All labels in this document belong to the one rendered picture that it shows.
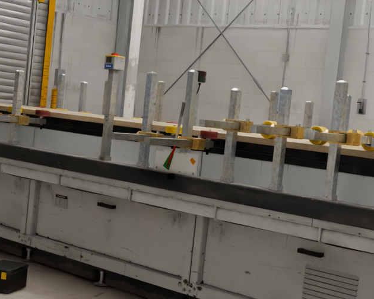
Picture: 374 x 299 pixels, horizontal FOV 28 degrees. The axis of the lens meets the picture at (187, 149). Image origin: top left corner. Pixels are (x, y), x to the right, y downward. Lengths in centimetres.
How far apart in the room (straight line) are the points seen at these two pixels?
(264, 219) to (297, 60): 847
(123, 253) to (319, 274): 117
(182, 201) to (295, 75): 822
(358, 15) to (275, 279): 803
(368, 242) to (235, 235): 81
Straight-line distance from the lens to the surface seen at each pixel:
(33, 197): 446
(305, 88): 1137
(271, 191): 305
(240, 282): 351
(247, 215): 317
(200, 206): 333
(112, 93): 369
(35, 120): 429
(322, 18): 1143
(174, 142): 322
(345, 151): 314
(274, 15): 1186
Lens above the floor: 99
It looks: 3 degrees down
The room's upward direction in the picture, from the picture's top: 6 degrees clockwise
